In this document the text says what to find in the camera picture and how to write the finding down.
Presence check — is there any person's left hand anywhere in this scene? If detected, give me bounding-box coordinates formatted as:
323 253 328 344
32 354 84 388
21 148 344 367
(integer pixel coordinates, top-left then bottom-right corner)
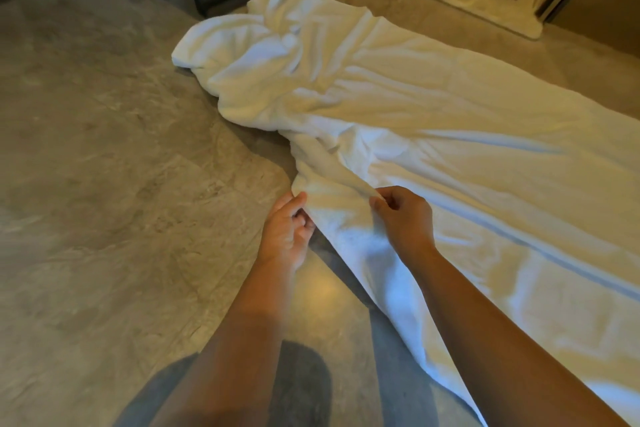
255 190 317 272

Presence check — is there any person's right hand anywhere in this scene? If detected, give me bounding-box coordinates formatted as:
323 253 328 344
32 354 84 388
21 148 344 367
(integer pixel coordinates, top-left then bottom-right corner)
369 185 439 262

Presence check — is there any white towel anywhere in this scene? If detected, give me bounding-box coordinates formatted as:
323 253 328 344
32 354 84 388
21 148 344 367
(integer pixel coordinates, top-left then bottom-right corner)
171 0 640 427

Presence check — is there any person's right forearm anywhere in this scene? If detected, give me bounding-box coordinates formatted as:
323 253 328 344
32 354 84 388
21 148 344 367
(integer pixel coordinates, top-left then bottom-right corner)
409 249 631 427

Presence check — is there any person's left forearm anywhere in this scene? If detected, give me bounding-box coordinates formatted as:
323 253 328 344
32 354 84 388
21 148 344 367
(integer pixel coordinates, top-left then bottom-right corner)
149 256 306 427

